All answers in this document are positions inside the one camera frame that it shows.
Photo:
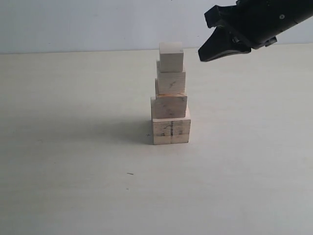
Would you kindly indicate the medium wooden cube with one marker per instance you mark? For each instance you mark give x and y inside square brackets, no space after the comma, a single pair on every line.
[169,105]

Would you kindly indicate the smallest wooden cube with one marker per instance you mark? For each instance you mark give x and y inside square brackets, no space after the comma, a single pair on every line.
[171,56]

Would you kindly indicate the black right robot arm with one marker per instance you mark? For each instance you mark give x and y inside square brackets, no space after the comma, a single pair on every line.
[297,9]

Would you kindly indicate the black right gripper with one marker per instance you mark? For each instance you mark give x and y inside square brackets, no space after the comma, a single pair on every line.
[245,25]

